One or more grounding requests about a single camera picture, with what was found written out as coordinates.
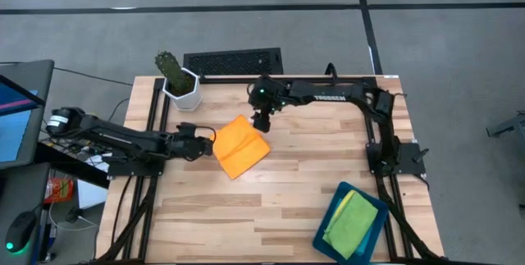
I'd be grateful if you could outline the light blue microfiber towel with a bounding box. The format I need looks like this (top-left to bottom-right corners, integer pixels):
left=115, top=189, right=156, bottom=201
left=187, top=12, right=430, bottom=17
left=354, top=226, right=374, bottom=257

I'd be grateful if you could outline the black floor vent grille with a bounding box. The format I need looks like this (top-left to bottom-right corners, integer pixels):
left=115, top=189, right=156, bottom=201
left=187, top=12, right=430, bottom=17
left=183, top=47, right=284, bottom=75

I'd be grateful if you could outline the dark blue plastic tray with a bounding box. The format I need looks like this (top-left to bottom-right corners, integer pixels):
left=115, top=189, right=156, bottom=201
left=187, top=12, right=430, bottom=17
left=312, top=180, right=390, bottom=265

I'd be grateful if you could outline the black desk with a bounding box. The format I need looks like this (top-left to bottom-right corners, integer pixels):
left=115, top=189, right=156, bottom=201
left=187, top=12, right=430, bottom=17
left=0, top=141, right=110, bottom=265

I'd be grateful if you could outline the orange snack can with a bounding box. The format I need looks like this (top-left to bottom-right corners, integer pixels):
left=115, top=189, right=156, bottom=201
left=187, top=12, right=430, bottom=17
left=43, top=177, right=75, bottom=204

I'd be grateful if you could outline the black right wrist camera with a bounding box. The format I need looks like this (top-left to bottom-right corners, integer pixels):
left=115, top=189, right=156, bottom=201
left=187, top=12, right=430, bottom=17
left=252, top=111, right=272, bottom=134

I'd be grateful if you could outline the black metal table frame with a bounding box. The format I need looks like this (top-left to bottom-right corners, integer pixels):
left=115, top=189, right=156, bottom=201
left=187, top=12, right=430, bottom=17
left=94, top=75, right=449, bottom=264

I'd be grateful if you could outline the black floor cable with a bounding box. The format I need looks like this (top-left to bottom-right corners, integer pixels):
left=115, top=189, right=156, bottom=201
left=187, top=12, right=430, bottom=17
left=52, top=66, right=135, bottom=87

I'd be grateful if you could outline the white hexagonal plant pot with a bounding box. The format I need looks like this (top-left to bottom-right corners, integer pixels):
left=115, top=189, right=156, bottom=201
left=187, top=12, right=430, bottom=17
left=162, top=66, right=203, bottom=112

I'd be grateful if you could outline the green microfiber towel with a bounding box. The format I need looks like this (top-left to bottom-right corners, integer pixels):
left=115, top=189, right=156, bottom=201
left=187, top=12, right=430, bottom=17
left=322, top=190, right=379, bottom=260

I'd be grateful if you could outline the orange microfiber towel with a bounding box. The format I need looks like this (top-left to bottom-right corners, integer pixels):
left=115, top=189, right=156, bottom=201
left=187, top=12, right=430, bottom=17
left=209, top=114, right=272, bottom=180

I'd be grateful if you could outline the black computer monitor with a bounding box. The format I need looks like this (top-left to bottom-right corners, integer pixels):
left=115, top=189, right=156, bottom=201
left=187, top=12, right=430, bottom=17
left=0, top=58, right=55, bottom=171

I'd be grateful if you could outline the white box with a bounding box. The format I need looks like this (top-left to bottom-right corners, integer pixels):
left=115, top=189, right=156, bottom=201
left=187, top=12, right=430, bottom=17
left=76, top=153, right=110, bottom=210

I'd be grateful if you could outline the black floor stand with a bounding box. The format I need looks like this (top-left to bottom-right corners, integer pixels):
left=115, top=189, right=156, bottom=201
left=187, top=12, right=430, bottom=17
left=486, top=111, right=525, bottom=139

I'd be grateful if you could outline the green cactus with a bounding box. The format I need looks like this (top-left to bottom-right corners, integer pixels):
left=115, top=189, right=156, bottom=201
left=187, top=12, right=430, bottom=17
left=154, top=50, right=194, bottom=96

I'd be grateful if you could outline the black computer mouse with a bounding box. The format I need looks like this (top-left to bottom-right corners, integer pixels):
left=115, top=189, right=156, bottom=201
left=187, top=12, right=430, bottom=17
left=3, top=211, right=37, bottom=254

